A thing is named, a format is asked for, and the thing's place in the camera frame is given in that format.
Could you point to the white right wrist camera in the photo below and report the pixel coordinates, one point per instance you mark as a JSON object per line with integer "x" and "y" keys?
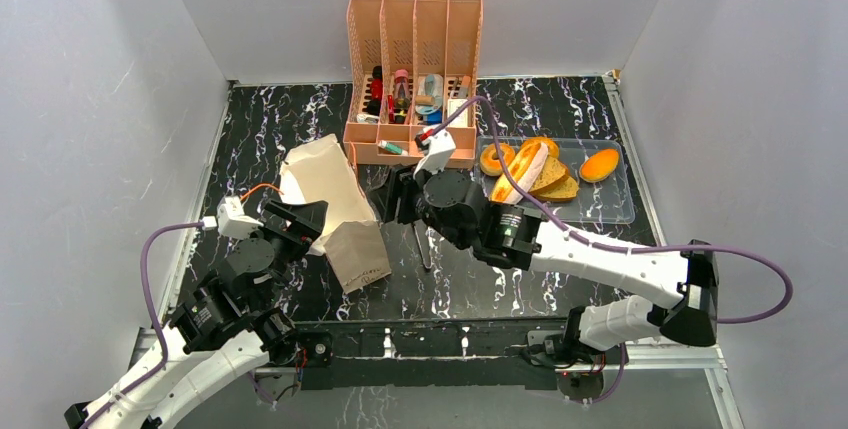
{"x": 436, "y": 147}

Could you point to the printed paper bag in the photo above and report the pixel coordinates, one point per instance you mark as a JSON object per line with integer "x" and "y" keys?
{"x": 351, "y": 239}

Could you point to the brown seeded bread slice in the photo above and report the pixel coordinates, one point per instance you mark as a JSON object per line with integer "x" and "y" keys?
{"x": 553, "y": 173}

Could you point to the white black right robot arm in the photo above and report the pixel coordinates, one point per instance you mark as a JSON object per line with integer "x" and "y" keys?
{"x": 527, "y": 239}

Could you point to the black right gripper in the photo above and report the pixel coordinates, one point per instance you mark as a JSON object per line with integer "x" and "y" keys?
{"x": 403, "y": 194}

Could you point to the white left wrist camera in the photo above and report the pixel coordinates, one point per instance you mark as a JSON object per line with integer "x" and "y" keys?
{"x": 232, "y": 220}

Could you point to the orange fake bagel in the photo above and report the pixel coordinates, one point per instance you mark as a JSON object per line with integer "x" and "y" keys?
{"x": 489, "y": 162}
{"x": 553, "y": 148}

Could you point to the white small box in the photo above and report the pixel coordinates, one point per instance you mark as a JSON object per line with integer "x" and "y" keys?
{"x": 459, "y": 118}

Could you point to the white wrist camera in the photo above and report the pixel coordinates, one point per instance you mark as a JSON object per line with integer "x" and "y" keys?
{"x": 232, "y": 220}
{"x": 436, "y": 147}

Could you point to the aluminium right side rail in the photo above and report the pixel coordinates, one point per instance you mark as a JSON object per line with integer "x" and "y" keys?
{"x": 639, "y": 174}

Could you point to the clear plastic tray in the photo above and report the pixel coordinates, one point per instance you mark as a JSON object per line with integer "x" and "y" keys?
{"x": 608, "y": 201}

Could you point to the pink capped clear bottle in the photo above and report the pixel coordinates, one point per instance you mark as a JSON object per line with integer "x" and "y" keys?
{"x": 400, "y": 97}

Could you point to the aluminium front frame rail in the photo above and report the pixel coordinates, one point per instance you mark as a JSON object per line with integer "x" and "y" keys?
{"x": 641, "y": 356}

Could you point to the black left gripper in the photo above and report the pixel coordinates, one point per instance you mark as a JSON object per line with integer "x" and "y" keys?
{"x": 306, "y": 223}

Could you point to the red black bottle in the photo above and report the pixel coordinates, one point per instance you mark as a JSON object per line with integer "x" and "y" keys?
{"x": 375, "y": 92}

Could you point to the pink desk file organizer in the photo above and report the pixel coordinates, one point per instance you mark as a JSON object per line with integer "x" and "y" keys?
{"x": 424, "y": 37}

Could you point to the long baguette sandwich bread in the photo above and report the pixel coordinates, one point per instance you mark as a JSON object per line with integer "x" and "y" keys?
{"x": 516, "y": 181}

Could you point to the orange oval bread roll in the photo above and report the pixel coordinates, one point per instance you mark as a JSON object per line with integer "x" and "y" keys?
{"x": 599, "y": 166}

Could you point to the green marker pen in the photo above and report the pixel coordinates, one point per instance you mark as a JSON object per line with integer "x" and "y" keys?
{"x": 392, "y": 148}

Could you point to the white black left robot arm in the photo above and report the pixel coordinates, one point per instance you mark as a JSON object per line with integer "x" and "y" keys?
{"x": 227, "y": 328}

